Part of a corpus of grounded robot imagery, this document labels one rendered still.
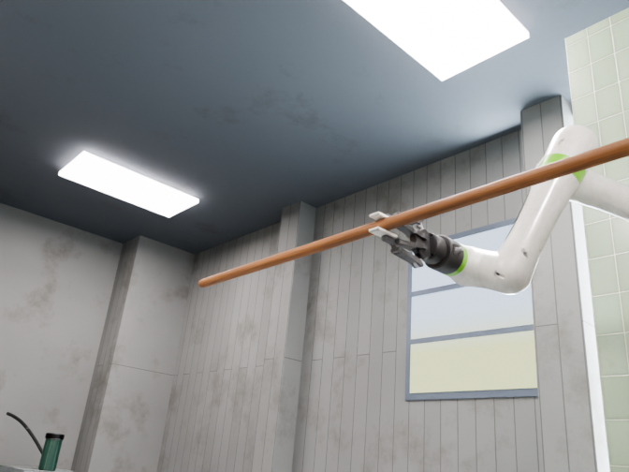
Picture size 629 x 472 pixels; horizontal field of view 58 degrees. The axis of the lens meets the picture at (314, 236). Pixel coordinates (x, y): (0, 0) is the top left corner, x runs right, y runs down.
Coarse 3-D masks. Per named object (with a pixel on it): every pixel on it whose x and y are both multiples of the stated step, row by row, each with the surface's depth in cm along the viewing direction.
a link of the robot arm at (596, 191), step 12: (588, 180) 166; (600, 180) 166; (612, 180) 167; (576, 192) 167; (588, 192) 166; (600, 192) 165; (612, 192) 165; (624, 192) 164; (588, 204) 169; (600, 204) 167; (612, 204) 165; (624, 204) 164; (624, 216) 166
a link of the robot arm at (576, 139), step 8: (568, 128) 155; (576, 128) 154; (584, 128) 153; (560, 136) 155; (568, 136) 153; (576, 136) 152; (584, 136) 152; (592, 136) 153; (552, 144) 155; (560, 144) 153; (568, 144) 152; (576, 144) 151; (584, 144) 151; (592, 144) 152; (552, 152) 153; (560, 152) 151; (568, 152) 151; (576, 152) 150; (544, 160) 154; (552, 160) 151; (576, 176) 149; (584, 176) 153
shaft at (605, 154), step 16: (608, 144) 97; (624, 144) 95; (560, 160) 103; (576, 160) 100; (592, 160) 98; (608, 160) 97; (512, 176) 109; (528, 176) 107; (544, 176) 105; (560, 176) 103; (464, 192) 117; (480, 192) 114; (496, 192) 112; (416, 208) 126; (432, 208) 122; (448, 208) 119; (368, 224) 136; (384, 224) 132; (400, 224) 129; (320, 240) 147; (336, 240) 143; (352, 240) 140; (272, 256) 161; (288, 256) 156; (304, 256) 153; (224, 272) 179; (240, 272) 172
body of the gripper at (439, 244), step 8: (424, 232) 143; (416, 240) 140; (432, 240) 143; (440, 240) 142; (416, 248) 140; (432, 248) 142; (440, 248) 142; (424, 256) 140; (432, 256) 142; (440, 256) 142
